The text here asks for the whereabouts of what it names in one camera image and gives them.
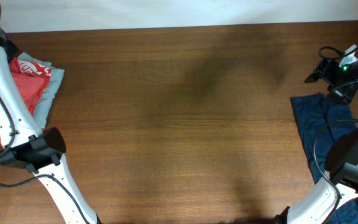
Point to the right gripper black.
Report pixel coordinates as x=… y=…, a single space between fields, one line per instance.
x=324 y=70

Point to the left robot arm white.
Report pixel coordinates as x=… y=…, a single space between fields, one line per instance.
x=25 y=145

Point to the folded red printed t-shirt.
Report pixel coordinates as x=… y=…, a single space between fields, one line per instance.
x=31 y=79

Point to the folded light blue t-shirt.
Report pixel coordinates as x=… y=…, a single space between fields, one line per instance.
x=44 y=105

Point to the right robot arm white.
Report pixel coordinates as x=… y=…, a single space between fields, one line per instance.
x=328 y=127

